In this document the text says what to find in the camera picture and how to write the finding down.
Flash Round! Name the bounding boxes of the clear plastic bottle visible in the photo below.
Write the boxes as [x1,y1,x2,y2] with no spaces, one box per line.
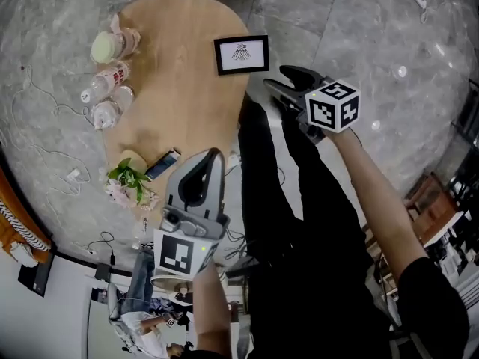
[91,85,135,132]

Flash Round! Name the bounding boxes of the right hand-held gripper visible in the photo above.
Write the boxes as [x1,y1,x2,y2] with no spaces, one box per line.
[263,64,362,146]

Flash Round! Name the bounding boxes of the black cable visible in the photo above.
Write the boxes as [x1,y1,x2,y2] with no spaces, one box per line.
[86,231,118,266]

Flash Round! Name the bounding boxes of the person's right forearm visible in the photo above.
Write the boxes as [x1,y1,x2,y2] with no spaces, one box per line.
[323,126,430,282]

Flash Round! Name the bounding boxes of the white cable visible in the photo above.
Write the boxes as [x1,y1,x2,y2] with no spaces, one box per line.
[10,64,95,198]

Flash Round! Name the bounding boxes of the person's left forearm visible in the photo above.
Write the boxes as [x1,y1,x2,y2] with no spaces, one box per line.
[192,262,234,359]

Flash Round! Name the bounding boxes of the person's black sleeve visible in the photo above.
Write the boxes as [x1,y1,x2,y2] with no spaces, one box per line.
[395,256,471,359]

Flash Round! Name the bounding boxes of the blue and white packet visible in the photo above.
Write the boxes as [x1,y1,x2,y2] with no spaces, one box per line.
[144,147,182,182]

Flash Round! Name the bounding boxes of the pink bottle with green lid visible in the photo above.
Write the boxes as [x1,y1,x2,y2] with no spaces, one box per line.
[91,13,142,65]

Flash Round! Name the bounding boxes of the black monitor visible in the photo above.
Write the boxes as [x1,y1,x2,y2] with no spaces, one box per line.
[17,251,56,298]

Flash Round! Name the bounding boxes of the orange chair with striped cushion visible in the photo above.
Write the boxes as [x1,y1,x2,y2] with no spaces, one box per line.
[0,165,52,266]

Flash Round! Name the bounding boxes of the beige vase with flowers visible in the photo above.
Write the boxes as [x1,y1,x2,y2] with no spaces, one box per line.
[103,148,161,212]

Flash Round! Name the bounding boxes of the person's black trousers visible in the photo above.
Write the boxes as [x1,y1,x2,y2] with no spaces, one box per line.
[237,98,400,359]

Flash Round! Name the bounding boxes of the black picture frame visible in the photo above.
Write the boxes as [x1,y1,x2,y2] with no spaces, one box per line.
[213,34,271,77]

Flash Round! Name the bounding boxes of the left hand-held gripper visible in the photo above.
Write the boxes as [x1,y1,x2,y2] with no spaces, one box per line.
[153,147,231,280]

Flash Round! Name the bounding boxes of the plastic bottle with red label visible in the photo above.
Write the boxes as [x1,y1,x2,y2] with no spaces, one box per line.
[79,61,132,105]

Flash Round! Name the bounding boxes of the brown wooden cabinet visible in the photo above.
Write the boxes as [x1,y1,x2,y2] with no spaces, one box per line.
[403,171,462,241]

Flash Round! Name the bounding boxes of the clear drinking glass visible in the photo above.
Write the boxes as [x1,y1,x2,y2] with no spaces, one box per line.
[132,215,151,251]

